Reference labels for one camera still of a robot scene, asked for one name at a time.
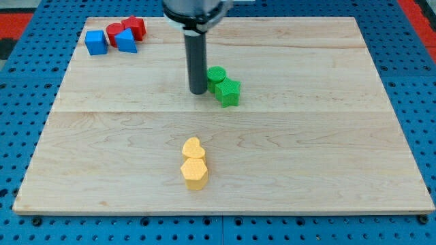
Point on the green star block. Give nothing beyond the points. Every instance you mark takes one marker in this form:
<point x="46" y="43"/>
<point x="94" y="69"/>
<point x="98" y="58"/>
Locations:
<point x="227" y="92"/>

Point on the green cylinder block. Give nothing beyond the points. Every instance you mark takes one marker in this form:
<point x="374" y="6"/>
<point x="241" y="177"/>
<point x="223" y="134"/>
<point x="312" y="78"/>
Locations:
<point x="215" y="75"/>

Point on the red star block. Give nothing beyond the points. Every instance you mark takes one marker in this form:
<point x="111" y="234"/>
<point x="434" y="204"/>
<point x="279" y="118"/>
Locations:
<point x="136" y="25"/>

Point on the yellow heart block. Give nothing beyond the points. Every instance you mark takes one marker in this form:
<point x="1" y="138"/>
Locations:
<point x="192" y="149"/>

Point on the yellow hexagon block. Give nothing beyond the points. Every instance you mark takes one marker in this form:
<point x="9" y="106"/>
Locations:
<point x="195" y="173"/>

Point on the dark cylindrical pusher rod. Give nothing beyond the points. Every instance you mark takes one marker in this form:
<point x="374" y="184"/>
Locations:
<point x="195" y="49"/>

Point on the light wooden board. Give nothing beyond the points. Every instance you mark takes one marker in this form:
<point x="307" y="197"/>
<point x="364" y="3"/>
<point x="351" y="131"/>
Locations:
<point x="314" y="132"/>

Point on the blue triangle block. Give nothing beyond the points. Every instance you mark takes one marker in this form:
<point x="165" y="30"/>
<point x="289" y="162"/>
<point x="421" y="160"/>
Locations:
<point x="125" y="41"/>

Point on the red cylinder block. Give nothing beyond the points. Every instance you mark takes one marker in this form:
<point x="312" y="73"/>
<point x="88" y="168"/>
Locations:
<point x="112" y="30"/>

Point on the blue cube block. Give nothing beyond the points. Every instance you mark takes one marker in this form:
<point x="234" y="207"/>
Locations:
<point x="96" y="42"/>

